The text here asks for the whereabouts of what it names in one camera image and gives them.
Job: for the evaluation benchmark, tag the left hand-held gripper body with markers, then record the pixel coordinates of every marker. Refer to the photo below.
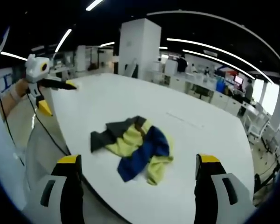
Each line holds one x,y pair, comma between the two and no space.
35,68

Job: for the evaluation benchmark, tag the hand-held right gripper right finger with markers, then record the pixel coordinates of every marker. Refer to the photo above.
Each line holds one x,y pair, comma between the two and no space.
220,184

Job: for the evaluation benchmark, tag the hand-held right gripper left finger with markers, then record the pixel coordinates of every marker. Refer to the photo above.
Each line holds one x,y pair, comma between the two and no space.
57,186

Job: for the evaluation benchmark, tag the yellow blue grey garment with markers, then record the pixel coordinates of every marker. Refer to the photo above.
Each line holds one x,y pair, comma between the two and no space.
144,149

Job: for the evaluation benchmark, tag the person's left hand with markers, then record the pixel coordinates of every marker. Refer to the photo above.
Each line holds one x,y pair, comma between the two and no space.
21,87

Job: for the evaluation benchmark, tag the ceiling light strip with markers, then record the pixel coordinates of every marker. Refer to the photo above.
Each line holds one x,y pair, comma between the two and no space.
210,47
12,56
107,44
93,4
63,40
224,62

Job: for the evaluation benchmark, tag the dark stand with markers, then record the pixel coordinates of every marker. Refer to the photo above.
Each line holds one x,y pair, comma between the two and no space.
267,179

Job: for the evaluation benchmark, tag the person's white clothing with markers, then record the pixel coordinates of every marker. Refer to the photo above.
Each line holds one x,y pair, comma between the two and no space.
2,144

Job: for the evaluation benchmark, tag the group of white chairs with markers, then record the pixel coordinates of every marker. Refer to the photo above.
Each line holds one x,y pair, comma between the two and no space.
261,123

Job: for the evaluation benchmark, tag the white square pillar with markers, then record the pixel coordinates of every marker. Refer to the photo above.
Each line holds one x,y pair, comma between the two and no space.
140,46

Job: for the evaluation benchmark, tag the blue bin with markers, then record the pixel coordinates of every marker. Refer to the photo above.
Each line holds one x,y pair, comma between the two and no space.
220,85

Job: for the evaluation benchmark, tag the row of white cabinets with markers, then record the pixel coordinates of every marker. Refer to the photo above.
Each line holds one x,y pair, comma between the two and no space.
200,86

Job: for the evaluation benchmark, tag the computer monitor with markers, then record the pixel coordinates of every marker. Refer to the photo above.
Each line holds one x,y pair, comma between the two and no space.
238,80

